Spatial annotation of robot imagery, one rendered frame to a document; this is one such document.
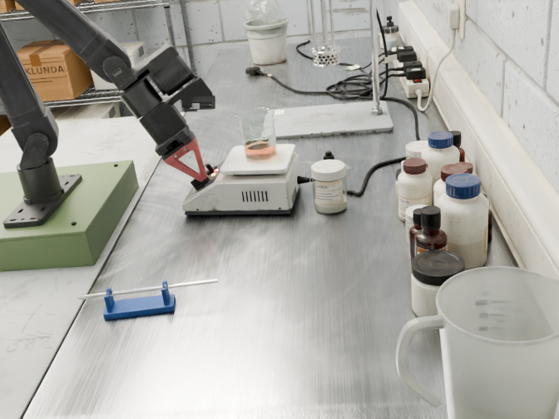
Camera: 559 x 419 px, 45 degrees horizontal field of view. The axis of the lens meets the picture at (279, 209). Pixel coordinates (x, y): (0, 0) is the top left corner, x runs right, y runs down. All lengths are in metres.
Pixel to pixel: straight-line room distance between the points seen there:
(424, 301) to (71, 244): 0.56
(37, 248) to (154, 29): 2.67
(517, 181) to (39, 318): 0.72
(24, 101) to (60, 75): 2.29
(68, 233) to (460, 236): 0.60
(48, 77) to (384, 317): 2.78
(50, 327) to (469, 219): 0.60
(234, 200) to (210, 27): 2.53
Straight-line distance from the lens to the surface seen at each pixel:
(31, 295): 1.11
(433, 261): 0.90
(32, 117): 1.19
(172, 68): 1.18
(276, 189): 1.16
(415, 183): 1.10
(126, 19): 3.75
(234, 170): 1.17
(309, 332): 0.89
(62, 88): 3.49
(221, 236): 1.15
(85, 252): 1.13
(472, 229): 0.98
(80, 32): 1.16
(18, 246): 1.17
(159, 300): 0.99
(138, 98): 1.19
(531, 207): 0.97
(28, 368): 0.95
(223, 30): 3.67
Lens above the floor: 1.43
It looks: 26 degrees down
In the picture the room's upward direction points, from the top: 6 degrees counter-clockwise
